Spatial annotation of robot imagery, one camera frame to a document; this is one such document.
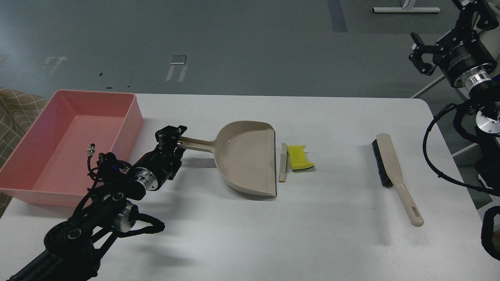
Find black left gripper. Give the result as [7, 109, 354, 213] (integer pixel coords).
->
[134, 126, 187, 191]

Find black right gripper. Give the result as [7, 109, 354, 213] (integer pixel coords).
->
[409, 0, 498, 88]

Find beige plastic dustpan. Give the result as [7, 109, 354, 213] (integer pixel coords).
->
[177, 121, 277, 198]

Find beige hand brush black bristles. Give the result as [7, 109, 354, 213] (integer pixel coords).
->
[371, 133, 424, 227]

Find toast bread slice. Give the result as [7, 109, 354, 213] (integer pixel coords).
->
[278, 142, 288, 183]

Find yellow sponge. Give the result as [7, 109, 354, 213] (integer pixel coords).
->
[287, 145, 315, 171]

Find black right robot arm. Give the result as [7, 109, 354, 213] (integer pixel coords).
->
[409, 0, 499, 260]

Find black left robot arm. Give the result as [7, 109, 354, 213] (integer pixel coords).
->
[10, 126, 187, 281]

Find pink plastic bin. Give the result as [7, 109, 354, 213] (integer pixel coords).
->
[0, 90, 143, 208]

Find beige patterned cloth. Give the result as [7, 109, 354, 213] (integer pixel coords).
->
[0, 87, 48, 217]

